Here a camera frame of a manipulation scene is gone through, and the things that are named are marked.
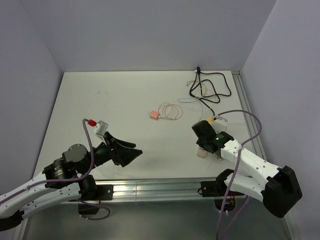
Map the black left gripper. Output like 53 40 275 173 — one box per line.
79 131 143 174

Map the yellow charger plug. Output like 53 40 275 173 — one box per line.
207 116 216 124

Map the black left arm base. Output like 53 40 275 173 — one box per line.
78 184 114 218

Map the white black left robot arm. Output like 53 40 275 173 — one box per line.
0 132 143 231

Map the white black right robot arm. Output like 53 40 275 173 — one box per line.
192 120 303 218

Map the beige red power strip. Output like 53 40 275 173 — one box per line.
196 149 208 159

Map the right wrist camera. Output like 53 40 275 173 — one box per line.
212 116 228 133

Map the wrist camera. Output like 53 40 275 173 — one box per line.
87 119 109 142
212 116 228 133

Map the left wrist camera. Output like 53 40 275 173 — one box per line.
87 119 109 142

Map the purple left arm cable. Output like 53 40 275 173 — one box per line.
0 118 111 222

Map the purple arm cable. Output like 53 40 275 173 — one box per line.
0 118 111 222
216 109 263 240

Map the aluminium right side rail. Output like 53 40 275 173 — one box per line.
231 70 301 240

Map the aluminium rail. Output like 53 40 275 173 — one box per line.
49 177 226 202
231 70 301 240

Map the pink charging cable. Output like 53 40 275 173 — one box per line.
156 101 184 121

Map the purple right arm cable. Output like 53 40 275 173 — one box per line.
216 109 263 240

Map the aluminium front rail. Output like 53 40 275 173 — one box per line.
49 177 226 202

